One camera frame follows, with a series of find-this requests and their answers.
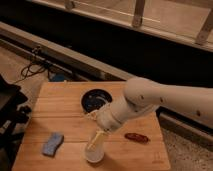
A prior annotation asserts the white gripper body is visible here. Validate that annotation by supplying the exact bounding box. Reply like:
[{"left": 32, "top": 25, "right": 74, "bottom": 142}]
[{"left": 85, "top": 104, "right": 110, "bottom": 133}]

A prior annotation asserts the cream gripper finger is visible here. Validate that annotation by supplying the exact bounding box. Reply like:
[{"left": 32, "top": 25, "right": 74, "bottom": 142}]
[{"left": 88, "top": 131, "right": 104, "bottom": 149}]

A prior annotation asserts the white ceramic cup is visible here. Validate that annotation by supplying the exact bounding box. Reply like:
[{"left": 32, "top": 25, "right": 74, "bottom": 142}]
[{"left": 84, "top": 131, "right": 106, "bottom": 163}]

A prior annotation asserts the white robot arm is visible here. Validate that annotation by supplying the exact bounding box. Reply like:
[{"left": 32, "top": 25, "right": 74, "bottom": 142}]
[{"left": 88, "top": 77, "right": 213, "bottom": 133}]

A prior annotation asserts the dark round bowl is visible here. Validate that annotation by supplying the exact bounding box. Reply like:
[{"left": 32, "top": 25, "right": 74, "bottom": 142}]
[{"left": 81, "top": 89, "right": 113, "bottom": 113}]

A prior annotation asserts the dark red oblong object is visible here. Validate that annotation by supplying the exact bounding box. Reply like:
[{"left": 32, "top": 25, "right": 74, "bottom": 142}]
[{"left": 124, "top": 133, "right": 149, "bottom": 143}]

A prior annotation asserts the blue sponge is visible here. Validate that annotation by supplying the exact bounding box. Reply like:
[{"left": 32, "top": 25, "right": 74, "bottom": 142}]
[{"left": 42, "top": 132, "right": 64, "bottom": 157}]

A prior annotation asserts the blue object behind table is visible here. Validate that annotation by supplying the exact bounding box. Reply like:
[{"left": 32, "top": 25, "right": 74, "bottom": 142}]
[{"left": 49, "top": 74, "right": 66, "bottom": 82}]

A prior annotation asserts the black chair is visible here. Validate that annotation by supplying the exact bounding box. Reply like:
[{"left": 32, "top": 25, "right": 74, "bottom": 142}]
[{"left": 0, "top": 74, "right": 31, "bottom": 161}]

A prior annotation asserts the black cable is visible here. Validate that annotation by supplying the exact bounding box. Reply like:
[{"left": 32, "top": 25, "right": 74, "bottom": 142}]
[{"left": 14, "top": 46, "right": 54, "bottom": 83}]

